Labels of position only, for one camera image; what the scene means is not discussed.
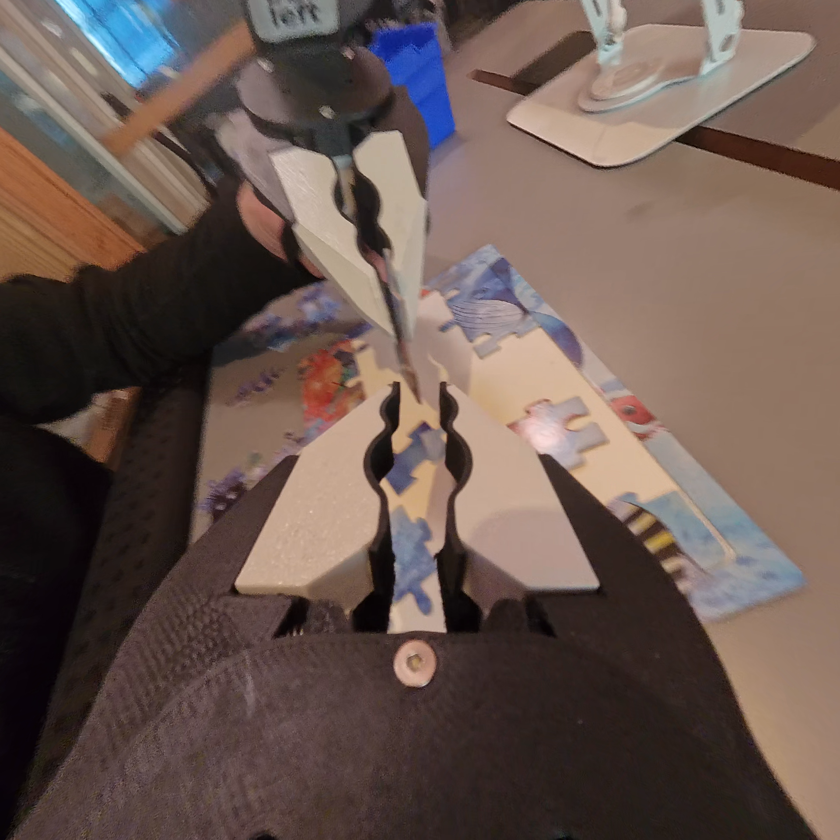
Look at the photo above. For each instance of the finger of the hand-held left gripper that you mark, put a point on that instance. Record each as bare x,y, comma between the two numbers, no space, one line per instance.
403,197
321,216

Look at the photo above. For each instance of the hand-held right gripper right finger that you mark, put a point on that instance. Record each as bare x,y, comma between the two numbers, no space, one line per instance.
525,525

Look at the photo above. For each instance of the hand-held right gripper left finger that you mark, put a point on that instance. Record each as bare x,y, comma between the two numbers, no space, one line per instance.
308,525

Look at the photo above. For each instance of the red octopus puzzle piece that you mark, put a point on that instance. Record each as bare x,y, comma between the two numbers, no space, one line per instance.
558,430

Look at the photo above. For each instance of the joined orange crab puzzle pieces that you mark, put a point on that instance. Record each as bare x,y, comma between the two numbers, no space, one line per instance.
328,380

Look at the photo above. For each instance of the ocean jigsaw puzzle frame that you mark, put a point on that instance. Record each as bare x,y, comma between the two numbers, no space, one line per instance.
590,394

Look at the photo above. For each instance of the person's left forearm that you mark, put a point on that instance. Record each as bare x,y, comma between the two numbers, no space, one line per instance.
131,315

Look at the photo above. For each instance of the person's left hand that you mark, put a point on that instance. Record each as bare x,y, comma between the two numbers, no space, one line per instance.
266,223

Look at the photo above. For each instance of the black urchin eye puzzle piece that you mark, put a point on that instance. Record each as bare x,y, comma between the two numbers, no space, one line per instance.
229,489

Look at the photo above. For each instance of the blue object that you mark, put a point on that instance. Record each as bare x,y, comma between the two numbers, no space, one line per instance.
420,79

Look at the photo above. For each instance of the light blue splash puzzle piece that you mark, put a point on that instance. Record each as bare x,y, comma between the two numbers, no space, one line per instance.
413,558

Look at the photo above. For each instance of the wooden background desk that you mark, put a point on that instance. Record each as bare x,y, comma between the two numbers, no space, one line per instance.
177,92

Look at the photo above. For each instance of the joined blue whale puzzle pieces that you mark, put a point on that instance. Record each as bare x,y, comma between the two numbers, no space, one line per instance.
492,308

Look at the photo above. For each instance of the purple orange fish puzzle piece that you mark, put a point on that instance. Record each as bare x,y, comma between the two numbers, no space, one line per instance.
256,384

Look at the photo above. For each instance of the dark perforated panel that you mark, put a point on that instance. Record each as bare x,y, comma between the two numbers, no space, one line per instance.
151,492

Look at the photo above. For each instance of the cardboard box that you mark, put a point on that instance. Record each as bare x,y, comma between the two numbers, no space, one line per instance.
111,420

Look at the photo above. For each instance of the white rounded board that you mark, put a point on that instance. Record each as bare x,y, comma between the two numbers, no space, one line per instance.
656,98

